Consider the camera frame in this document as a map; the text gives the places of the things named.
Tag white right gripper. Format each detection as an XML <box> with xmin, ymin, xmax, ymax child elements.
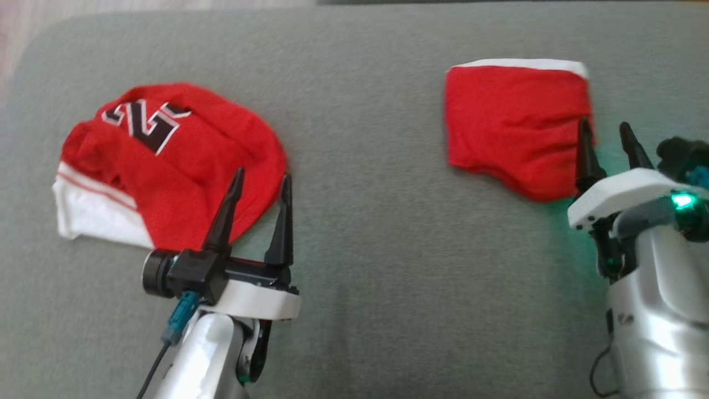
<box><xmin>567</xmin><ymin>117</ymin><xmax>709</xmax><ymax>231</ymax></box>

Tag red shorts with white trim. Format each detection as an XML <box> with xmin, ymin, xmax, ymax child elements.
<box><xmin>445</xmin><ymin>58</ymin><xmax>596</xmax><ymax>203</ymax></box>

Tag red jersey with white sleeves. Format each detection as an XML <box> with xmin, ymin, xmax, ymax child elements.
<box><xmin>52</xmin><ymin>82</ymin><xmax>289</xmax><ymax>251</ymax></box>

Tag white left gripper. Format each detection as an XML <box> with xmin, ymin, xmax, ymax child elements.
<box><xmin>198</xmin><ymin>167</ymin><xmax>302</xmax><ymax>322</ymax></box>

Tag thin black cable loop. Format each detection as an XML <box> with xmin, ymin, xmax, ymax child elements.
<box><xmin>589</xmin><ymin>344</ymin><xmax>618</xmax><ymax>397</ymax></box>

